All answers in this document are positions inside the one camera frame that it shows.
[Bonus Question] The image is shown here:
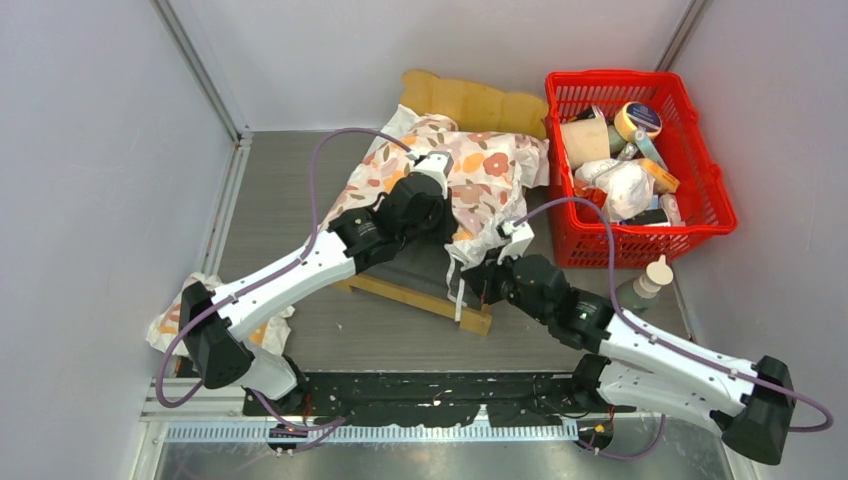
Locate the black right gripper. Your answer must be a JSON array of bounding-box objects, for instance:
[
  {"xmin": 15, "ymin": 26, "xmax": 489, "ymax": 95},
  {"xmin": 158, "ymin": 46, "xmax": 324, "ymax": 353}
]
[{"xmin": 461, "ymin": 245, "xmax": 552, "ymax": 325}]

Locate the wooden pet bed frame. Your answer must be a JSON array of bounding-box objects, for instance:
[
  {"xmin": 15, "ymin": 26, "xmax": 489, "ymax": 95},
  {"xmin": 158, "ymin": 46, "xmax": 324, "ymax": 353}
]
[{"xmin": 337, "ymin": 70, "xmax": 548, "ymax": 335}]

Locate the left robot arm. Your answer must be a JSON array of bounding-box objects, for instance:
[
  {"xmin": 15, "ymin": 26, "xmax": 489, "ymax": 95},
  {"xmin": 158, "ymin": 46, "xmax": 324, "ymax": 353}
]
[{"xmin": 178, "ymin": 171, "xmax": 457, "ymax": 414}]

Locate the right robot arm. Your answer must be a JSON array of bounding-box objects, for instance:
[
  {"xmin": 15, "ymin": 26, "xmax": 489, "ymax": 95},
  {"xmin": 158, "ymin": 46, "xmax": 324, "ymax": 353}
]
[{"xmin": 461, "ymin": 254, "xmax": 796, "ymax": 465}]

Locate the red plastic basket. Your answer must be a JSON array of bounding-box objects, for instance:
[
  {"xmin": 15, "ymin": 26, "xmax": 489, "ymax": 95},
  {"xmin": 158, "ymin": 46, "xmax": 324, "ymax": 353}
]
[{"xmin": 545, "ymin": 70, "xmax": 738, "ymax": 268}]

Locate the green bottle with beige cap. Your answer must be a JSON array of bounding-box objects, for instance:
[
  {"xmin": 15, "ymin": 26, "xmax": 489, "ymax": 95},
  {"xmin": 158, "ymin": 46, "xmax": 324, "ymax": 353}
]
[{"xmin": 615, "ymin": 255, "xmax": 674, "ymax": 315}]

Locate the white crumpled plastic bag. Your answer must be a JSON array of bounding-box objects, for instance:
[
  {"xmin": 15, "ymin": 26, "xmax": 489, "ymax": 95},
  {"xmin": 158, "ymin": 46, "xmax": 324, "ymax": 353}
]
[{"xmin": 573, "ymin": 159, "xmax": 654, "ymax": 223}]

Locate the small floral pillow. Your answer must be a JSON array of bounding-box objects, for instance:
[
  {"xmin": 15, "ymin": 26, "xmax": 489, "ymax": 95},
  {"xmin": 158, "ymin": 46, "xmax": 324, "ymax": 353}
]
[{"xmin": 145, "ymin": 271, "xmax": 297, "ymax": 359}]

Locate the yellow tape roll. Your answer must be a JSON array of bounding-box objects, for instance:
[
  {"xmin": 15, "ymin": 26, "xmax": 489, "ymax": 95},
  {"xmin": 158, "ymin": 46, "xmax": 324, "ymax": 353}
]
[{"xmin": 613, "ymin": 102, "xmax": 663, "ymax": 142}]

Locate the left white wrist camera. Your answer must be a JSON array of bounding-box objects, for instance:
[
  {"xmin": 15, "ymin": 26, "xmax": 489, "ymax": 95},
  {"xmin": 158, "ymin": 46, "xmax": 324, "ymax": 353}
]
[{"xmin": 412, "ymin": 151, "xmax": 454, "ymax": 199}]

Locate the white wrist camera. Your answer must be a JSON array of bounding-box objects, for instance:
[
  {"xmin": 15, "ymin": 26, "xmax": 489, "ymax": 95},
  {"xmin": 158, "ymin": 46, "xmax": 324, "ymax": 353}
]
[
  {"xmin": 497, "ymin": 220, "xmax": 535, "ymax": 265},
  {"xmin": 412, "ymin": 151, "xmax": 454, "ymax": 199}
]

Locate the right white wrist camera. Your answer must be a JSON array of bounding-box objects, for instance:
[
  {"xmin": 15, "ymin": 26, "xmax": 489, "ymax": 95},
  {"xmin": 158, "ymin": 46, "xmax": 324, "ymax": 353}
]
[{"xmin": 497, "ymin": 220, "xmax": 535, "ymax": 265}]

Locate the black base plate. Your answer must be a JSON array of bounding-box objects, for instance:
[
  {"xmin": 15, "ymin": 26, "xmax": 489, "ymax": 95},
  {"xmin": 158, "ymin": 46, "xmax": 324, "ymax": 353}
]
[{"xmin": 243, "ymin": 372, "xmax": 612, "ymax": 428}]

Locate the aluminium rail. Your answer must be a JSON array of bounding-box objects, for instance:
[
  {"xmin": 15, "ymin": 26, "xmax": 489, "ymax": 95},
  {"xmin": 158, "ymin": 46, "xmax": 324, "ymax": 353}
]
[{"xmin": 139, "ymin": 377, "xmax": 743, "ymax": 445}]

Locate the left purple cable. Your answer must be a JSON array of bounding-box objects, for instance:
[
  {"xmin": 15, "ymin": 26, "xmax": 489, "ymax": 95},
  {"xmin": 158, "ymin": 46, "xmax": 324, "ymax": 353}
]
[{"xmin": 154, "ymin": 128, "xmax": 416, "ymax": 456}]

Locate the purple cable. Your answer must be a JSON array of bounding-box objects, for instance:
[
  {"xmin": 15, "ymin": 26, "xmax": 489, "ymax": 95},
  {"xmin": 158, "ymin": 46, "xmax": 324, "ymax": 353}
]
[
  {"xmin": 154, "ymin": 128, "xmax": 416, "ymax": 456},
  {"xmin": 511, "ymin": 197, "xmax": 835, "ymax": 462}
]

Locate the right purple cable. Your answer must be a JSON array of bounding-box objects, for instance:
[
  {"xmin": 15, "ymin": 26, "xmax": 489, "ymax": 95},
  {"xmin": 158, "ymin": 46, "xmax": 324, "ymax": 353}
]
[{"xmin": 511, "ymin": 197, "xmax": 835, "ymax": 462}]

